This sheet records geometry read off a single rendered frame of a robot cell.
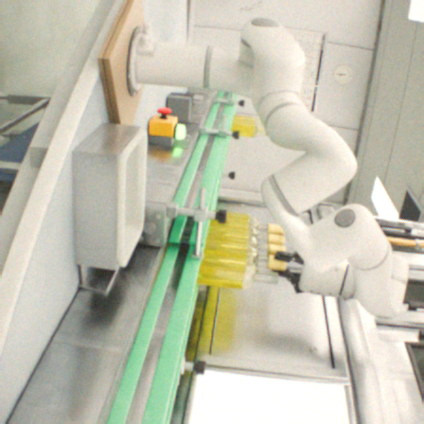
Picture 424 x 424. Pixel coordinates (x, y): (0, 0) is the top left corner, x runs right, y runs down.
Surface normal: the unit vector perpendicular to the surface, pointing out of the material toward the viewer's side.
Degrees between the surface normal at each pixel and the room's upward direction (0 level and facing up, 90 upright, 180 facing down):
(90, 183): 90
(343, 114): 90
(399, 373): 90
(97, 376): 90
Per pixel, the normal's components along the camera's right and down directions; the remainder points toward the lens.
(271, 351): 0.09, -0.88
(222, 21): -0.11, 0.45
